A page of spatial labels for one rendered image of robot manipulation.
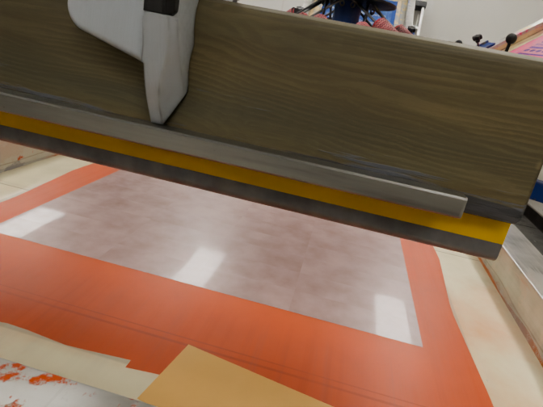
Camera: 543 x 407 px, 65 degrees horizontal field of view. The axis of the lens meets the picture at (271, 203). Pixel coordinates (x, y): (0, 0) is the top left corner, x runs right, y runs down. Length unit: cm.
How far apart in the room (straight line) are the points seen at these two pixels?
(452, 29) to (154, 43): 473
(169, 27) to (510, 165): 17
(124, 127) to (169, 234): 18
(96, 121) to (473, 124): 18
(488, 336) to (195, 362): 22
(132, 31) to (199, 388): 18
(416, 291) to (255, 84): 25
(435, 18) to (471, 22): 33
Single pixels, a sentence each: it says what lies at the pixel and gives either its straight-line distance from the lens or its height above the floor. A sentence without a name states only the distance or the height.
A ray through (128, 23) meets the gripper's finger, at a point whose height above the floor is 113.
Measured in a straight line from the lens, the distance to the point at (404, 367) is 30.
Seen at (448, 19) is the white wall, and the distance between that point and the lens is 490.
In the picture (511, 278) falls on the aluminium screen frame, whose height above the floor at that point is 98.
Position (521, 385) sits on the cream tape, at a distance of 34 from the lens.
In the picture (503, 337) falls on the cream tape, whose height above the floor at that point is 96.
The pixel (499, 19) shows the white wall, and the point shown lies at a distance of 499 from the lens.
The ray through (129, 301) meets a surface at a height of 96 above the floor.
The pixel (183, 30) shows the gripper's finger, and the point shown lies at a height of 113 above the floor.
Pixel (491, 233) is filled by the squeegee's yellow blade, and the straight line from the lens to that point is 25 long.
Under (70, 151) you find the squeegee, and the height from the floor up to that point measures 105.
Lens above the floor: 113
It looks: 20 degrees down
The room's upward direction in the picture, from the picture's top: 11 degrees clockwise
